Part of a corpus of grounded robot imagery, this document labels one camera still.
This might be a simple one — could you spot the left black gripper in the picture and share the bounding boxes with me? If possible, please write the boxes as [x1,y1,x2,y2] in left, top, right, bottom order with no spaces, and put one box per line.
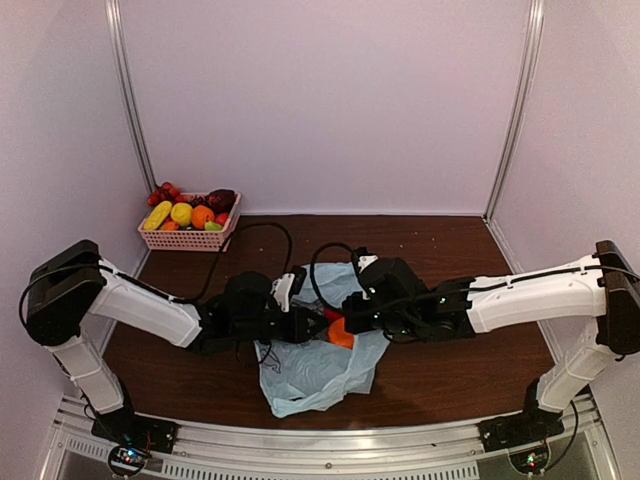
[233,305,329,344]

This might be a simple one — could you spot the dark red apple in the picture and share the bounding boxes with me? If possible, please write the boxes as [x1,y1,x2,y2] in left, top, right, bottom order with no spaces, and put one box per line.
[205,189,236,215]

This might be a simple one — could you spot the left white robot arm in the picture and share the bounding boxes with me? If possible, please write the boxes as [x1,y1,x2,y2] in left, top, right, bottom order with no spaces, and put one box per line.
[19,240,328,444]

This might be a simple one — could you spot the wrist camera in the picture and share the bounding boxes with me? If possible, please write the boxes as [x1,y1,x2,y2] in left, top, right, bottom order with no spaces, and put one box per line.
[271,266,307,313]
[351,247,379,275]

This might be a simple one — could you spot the orange green mango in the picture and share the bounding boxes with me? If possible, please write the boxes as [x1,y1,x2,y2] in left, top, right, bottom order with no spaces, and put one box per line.
[160,220,180,231]

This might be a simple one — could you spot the orange fruit in basket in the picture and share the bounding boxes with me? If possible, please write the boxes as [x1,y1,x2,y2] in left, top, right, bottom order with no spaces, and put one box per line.
[191,205,215,230]

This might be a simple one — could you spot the yellow lemon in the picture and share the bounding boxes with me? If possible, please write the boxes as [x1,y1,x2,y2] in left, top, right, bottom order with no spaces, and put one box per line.
[170,202,193,227]

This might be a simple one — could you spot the left aluminium corner post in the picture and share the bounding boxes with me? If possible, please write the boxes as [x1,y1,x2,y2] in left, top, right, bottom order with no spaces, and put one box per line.
[105,0,157,193]

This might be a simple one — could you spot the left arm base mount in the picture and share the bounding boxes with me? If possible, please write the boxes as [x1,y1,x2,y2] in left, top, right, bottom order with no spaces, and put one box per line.
[88,396,178,454]

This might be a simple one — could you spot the right aluminium corner post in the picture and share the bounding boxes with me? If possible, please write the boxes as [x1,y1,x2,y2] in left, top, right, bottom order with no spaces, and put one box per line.
[483,0,546,225]

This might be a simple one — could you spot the dark purple grapes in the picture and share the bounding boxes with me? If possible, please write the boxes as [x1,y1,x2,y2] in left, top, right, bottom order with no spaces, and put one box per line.
[190,195,209,208]

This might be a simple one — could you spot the aluminium corner post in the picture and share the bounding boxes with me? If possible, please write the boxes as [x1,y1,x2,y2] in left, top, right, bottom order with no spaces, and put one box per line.
[483,0,546,225]
[105,0,157,193]

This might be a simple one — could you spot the front aluminium rail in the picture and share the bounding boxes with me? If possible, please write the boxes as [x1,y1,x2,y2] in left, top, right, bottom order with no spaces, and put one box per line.
[35,394,621,479]

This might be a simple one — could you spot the right black cable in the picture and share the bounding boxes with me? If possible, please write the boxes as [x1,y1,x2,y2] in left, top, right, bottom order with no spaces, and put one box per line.
[309,242,361,311]

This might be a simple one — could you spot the pink perforated plastic basket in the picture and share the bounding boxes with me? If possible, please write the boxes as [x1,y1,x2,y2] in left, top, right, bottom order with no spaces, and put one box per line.
[137,192,243,252]

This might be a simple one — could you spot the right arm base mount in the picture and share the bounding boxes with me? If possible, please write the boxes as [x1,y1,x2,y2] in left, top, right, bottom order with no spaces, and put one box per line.
[477,380,564,452]

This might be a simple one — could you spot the light blue printed plastic bag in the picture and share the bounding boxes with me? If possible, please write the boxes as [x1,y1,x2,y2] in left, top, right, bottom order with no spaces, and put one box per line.
[253,261,390,419]

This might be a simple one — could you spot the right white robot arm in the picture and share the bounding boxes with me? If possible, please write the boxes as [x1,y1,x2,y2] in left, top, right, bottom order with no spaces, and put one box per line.
[341,241,639,442]

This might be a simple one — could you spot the red peach in basket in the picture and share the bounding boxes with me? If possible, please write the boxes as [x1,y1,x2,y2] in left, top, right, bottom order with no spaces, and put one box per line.
[214,213,229,226]

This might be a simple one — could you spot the green pear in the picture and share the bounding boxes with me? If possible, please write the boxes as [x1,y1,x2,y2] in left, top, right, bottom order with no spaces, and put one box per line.
[204,221,224,232]

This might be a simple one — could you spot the red lychee bunch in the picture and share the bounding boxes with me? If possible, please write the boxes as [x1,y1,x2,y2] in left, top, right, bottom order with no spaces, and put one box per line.
[147,182,184,207]

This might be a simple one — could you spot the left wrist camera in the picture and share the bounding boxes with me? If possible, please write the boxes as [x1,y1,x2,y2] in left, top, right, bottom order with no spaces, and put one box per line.
[271,266,307,313]

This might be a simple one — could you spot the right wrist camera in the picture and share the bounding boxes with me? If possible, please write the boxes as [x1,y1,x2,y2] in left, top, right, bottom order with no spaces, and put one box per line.
[351,247,379,275]

